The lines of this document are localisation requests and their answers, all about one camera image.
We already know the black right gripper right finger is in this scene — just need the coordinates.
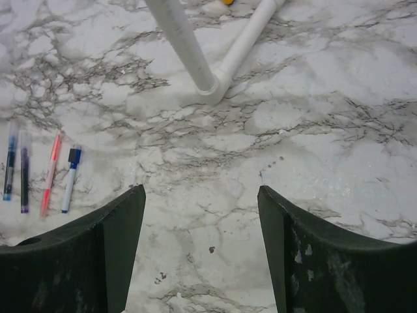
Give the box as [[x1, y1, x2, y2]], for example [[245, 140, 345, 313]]
[[257, 186, 416, 312]]

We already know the white blue marker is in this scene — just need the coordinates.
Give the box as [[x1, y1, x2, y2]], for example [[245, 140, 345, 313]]
[[61, 163, 78, 213]]

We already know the purple gel pen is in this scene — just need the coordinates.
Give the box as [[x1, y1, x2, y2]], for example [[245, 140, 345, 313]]
[[20, 131, 31, 214]]

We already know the red pen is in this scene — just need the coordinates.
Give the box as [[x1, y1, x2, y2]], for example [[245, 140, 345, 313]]
[[40, 131, 63, 217]]

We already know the blue marker cap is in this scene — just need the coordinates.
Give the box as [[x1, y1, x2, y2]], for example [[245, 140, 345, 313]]
[[68, 147, 81, 170]]

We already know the white PVC pipe frame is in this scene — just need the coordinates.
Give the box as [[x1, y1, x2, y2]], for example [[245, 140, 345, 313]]
[[146, 0, 284, 104]]

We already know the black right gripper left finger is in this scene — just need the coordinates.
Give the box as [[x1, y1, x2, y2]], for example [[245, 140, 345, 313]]
[[1, 185, 146, 312]]

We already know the blue gel pen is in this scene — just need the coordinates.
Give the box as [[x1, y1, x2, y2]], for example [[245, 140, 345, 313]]
[[3, 121, 18, 201]]

